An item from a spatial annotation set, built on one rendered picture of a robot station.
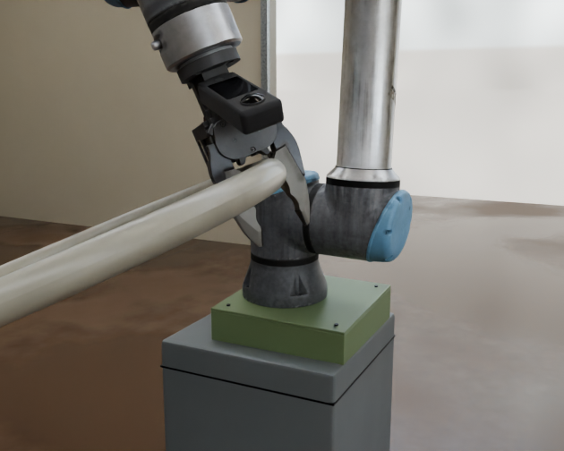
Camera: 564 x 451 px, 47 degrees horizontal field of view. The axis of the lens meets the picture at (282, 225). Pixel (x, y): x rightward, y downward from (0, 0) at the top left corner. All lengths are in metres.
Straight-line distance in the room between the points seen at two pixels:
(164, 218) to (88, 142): 6.46
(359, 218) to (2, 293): 0.91
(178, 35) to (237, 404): 0.86
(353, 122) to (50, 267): 0.91
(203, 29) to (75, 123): 6.33
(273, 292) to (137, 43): 5.25
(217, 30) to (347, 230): 0.65
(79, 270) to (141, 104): 6.02
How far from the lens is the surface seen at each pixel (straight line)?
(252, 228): 0.71
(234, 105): 0.64
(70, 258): 0.44
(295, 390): 1.29
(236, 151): 0.70
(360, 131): 1.27
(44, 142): 7.34
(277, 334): 1.32
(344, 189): 1.26
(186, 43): 0.70
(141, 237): 0.45
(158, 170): 6.38
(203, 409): 1.42
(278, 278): 1.37
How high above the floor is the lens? 1.37
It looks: 12 degrees down
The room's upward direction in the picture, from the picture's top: straight up
